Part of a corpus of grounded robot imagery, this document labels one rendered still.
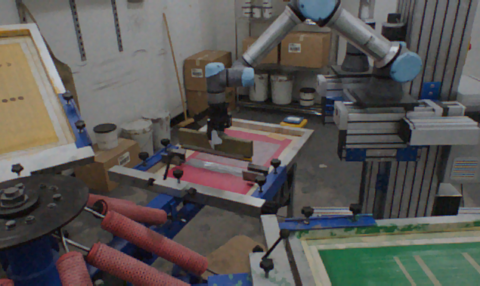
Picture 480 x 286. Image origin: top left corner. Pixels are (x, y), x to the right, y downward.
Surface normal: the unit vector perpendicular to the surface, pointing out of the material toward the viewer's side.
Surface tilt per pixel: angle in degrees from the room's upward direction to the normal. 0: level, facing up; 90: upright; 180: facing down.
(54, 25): 90
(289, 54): 91
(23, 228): 0
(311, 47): 89
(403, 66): 95
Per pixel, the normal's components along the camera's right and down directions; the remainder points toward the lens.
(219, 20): -0.43, 0.38
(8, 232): -0.03, -0.91
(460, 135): -0.03, 0.41
